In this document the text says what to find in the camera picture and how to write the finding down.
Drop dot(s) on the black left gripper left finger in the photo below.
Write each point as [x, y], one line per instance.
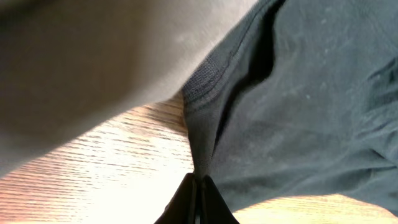
[182, 207]

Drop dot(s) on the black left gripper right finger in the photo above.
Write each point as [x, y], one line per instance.
[214, 209]

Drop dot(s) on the black t-shirt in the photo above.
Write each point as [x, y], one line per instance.
[300, 99]

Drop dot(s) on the folded grey shorts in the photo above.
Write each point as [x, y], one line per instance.
[69, 65]

